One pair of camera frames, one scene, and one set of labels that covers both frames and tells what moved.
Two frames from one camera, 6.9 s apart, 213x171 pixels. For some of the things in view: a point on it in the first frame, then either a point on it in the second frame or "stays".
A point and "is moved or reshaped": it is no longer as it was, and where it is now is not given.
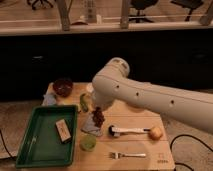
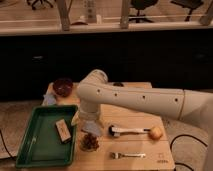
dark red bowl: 63,86 stays
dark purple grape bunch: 98,117 is moved or reshaped
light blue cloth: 50,99 stays
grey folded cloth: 90,126 stays
